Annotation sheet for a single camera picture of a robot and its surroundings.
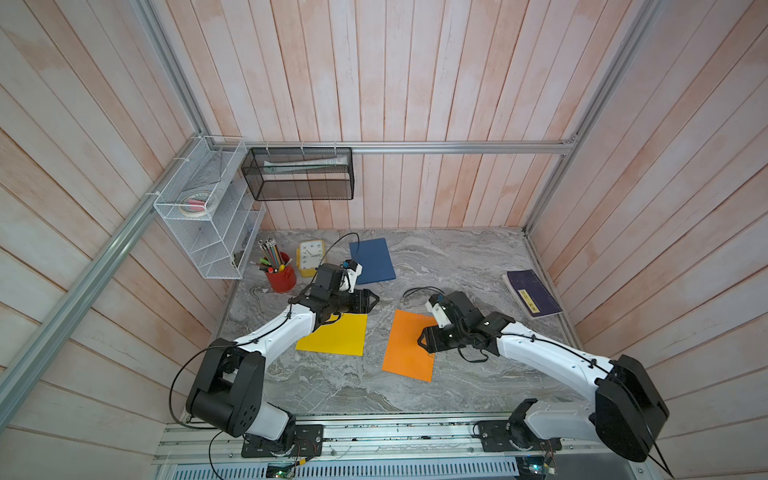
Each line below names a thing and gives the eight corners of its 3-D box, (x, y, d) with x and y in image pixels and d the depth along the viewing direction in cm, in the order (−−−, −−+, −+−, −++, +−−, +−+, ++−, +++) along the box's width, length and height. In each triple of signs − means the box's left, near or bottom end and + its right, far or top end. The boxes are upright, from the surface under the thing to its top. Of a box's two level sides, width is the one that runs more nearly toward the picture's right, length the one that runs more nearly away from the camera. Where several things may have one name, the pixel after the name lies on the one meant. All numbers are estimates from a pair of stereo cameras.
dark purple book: (531, 321, 97) (534, 317, 95) (501, 277, 109) (504, 272, 106) (558, 314, 99) (562, 310, 97) (526, 271, 110) (529, 266, 108)
